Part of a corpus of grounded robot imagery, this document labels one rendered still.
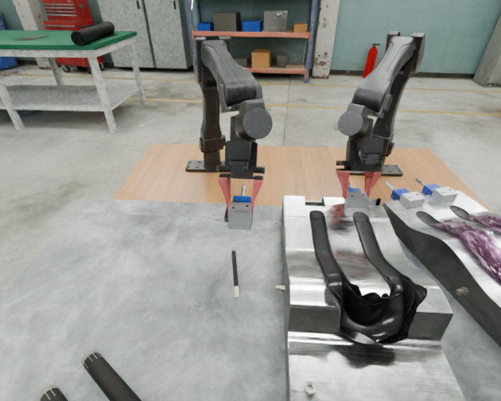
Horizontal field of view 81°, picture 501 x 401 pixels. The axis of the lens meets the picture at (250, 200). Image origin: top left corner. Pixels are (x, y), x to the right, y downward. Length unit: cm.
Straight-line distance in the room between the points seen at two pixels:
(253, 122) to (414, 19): 584
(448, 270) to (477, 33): 609
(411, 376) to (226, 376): 30
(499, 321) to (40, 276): 98
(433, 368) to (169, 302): 50
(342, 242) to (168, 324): 41
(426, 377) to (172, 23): 595
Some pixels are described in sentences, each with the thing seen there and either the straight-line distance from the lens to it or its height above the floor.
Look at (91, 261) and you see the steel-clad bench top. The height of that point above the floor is 80.
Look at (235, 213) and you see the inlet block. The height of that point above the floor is 96.
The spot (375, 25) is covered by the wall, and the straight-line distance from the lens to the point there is 616.
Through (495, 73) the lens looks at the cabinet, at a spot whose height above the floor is 22.
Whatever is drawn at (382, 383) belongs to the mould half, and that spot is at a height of 86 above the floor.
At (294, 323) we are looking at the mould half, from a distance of 55.
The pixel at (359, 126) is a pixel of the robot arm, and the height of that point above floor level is 110.
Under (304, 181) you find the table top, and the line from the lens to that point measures 106.
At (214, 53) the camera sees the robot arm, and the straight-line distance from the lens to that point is 76.
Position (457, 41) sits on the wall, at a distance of 662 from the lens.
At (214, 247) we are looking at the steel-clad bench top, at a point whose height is 80.
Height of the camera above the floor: 135
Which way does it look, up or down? 36 degrees down
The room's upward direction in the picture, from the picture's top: straight up
